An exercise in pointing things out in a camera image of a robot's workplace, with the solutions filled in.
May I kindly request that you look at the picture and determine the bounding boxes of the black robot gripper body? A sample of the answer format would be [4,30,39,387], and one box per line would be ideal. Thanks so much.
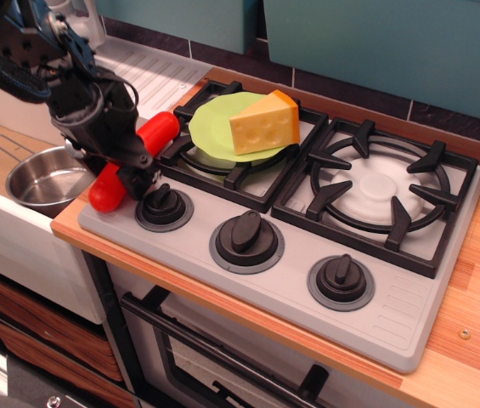
[48,80,152,169]

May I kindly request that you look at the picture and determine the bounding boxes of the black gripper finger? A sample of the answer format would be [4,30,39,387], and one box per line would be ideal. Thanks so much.
[116,164,160,201]
[84,155,108,177]

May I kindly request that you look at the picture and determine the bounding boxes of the red toy sausage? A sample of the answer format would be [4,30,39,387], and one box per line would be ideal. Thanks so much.
[88,112,180,213]

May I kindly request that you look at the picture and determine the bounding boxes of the yellow toy cheese wedge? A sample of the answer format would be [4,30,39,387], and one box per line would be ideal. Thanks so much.
[229,90,301,156]

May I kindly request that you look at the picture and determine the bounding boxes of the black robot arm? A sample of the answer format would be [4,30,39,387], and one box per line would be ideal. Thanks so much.
[0,1,154,200]

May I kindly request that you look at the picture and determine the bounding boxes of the small stainless steel pot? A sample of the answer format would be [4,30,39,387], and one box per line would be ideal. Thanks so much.
[0,134,95,218]

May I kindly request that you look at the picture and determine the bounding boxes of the light green plastic plate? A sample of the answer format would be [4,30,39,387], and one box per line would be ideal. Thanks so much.
[189,92,289,162]

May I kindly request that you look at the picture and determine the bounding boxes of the white toy sink unit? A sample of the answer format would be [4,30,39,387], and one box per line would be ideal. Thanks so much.
[0,37,210,324]

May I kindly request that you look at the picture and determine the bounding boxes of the black left stove knob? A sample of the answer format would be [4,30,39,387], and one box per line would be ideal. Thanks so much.
[135,184,195,233]

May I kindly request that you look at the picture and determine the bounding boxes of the black stove knob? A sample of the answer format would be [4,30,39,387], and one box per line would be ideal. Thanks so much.
[135,184,195,233]
[209,210,285,275]
[307,254,376,312]

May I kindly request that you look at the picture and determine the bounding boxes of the grey toy faucet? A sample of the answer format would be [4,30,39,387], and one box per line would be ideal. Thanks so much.
[47,0,105,49]

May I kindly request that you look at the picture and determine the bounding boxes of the black left burner grate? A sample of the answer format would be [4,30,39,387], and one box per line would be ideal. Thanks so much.
[156,81,330,213]

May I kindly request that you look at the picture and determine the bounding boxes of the black burner grate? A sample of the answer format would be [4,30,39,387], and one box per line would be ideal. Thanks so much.
[156,81,330,213]
[272,119,480,278]

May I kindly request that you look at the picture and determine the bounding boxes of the black middle stove knob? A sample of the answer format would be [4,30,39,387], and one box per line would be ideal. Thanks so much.
[209,210,285,275]

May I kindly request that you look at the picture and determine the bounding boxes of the wooden drawer fronts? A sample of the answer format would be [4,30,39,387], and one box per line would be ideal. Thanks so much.
[0,275,135,407]

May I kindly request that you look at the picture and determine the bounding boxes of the black right stove knob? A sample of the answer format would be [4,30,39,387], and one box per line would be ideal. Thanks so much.
[307,254,376,312]

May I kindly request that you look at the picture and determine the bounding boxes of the black right burner grate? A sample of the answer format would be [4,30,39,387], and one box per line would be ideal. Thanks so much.
[272,119,480,278]

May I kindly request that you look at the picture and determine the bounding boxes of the grey toy stove top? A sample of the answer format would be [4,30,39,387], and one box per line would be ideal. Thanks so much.
[78,178,460,372]

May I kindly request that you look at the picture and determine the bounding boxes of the black braided cable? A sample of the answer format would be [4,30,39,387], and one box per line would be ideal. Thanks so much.
[0,44,52,104]

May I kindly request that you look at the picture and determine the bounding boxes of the black oven door handle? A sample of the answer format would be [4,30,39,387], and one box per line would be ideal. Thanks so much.
[120,286,329,407]

